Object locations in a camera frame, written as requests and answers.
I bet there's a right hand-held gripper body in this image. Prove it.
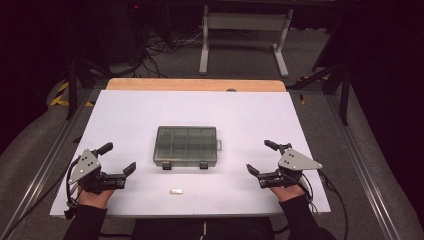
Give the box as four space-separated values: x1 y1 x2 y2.
258 148 324 190

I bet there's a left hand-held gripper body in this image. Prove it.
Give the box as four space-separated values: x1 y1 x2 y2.
68 148 128 195

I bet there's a clear grey compartment box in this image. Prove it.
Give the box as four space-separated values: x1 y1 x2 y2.
152 125 223 171

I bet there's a person's right hand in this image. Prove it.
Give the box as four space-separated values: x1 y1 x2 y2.
269 183 306 203

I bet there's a person's left hand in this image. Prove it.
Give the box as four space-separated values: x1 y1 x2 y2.
77 188 115 210

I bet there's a black tripod stand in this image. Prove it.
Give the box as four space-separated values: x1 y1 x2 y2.
64 49 112 121
286 63 352 127

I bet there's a person's torso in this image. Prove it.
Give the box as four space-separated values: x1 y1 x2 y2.
131 217 276 240

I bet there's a white table board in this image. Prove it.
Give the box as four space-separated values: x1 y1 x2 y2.
49 89 332 218

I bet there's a wooden table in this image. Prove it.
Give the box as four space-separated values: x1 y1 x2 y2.
105 78 287 93

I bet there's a grey metal stand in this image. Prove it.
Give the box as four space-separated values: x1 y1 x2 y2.
198 4 294 78

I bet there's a black device with red light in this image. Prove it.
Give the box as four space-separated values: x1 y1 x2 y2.
126 0 148 64

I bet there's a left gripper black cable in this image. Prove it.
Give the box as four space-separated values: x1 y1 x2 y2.
64 156 84 221

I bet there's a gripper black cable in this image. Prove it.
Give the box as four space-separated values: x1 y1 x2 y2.
299 169 350 240
64 156 84 221

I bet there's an aluminium rail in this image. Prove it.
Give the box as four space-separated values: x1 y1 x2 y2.
0 89 102 240
324 94 406 240

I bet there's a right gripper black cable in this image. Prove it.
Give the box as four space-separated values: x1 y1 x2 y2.
299 169 350 240

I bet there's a bundle of black floor cables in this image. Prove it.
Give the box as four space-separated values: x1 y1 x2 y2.
133 29 205 80

